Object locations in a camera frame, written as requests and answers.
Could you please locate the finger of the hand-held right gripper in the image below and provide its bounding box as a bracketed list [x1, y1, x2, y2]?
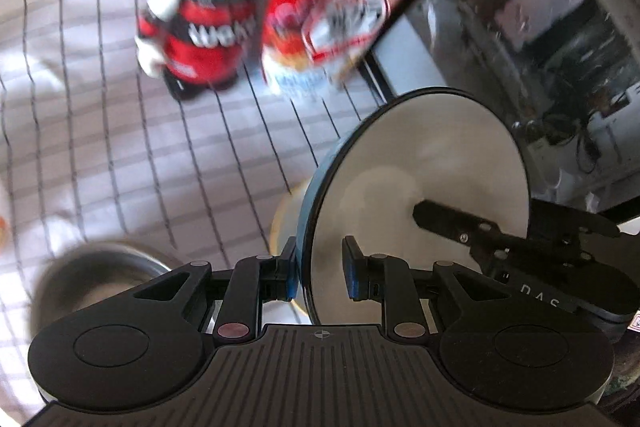
[529, 198, 622, 239]
[412, 200, 531, 259]

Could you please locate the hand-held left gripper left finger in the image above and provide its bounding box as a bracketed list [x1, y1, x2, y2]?
[131, 236, 299, 339]

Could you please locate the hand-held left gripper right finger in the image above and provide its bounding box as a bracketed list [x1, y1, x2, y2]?
[342, 236, 507, 339]

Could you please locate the white bowl with yellow rim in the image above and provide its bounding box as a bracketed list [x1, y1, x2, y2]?
[269, 179, 313, 325]

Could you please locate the blue enamel bowl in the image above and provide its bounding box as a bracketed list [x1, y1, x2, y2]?
[295, 88, 531, 325]

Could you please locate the stainless steel bowl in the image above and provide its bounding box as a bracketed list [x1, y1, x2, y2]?
[30, 241, 183, 358]

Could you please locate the white computer case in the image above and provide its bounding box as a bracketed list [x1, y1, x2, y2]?
[367, 0, 640, 223]

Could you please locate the white checkered tablecloth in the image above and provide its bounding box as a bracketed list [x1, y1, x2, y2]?
[0, 0, 401, 423]

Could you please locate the red black robot figurine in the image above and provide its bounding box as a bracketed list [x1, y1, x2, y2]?
[135, 0, 288, 100]

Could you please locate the red cereal bag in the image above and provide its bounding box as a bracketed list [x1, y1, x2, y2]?
[260, 0, 451, 100]

